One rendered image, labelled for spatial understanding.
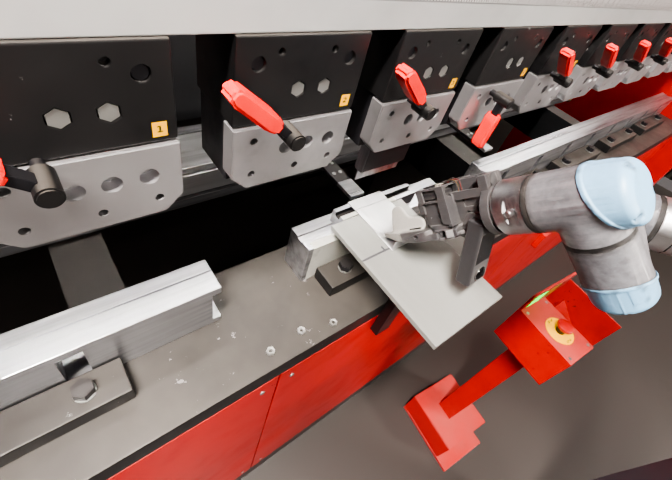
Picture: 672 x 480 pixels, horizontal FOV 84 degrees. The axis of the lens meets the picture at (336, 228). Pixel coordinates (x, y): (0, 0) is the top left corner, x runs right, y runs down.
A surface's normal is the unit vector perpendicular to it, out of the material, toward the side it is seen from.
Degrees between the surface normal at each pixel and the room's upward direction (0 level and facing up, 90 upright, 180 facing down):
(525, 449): 0
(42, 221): 90
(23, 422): 0
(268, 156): 90
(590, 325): 90
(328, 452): 0
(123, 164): 90
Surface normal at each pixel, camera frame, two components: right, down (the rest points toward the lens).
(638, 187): 0.55, -0.07
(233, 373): 0.23, -0.67
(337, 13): 0.58, 0.68
